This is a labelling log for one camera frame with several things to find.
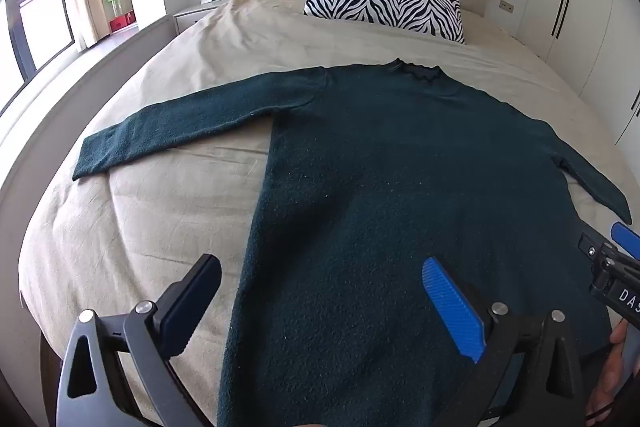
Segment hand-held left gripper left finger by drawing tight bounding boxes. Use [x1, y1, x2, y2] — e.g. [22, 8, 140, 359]
[55, 253, 223, 427]

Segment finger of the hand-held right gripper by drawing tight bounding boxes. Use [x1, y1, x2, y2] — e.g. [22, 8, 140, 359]
[611, 222, 640, 258]
[578, 232, 613, 263]

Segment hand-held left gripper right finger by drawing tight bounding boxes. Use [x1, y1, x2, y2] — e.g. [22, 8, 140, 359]
[421, 257, 587, 427]

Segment dark green sweater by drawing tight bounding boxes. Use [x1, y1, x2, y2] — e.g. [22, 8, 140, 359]
[72, 58, 633, 427]

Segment person's right hand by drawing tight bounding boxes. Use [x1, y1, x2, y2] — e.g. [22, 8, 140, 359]
[587, 321, 630, 423]

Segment bed with beige sheet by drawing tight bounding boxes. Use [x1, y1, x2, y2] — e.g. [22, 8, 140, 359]
[19, 0, 640, 427]

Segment white wardrobe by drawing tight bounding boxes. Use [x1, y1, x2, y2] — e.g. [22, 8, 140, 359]
[515, 0, 640, 148]

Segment white window ledge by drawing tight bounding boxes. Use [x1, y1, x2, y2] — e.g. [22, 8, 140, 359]
[0, 14, 176, 188]

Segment white nightstand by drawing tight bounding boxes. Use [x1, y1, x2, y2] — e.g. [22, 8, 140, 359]
[172, 0, 231, 35]

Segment red box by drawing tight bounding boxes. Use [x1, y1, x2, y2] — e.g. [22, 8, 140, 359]
[110, 12, 136, 34]

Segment dark framed window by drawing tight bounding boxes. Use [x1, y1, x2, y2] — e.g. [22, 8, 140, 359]
[0, 0, 76, 82]

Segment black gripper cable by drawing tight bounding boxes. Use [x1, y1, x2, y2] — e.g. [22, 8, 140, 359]
[585, 399, 610, 424]

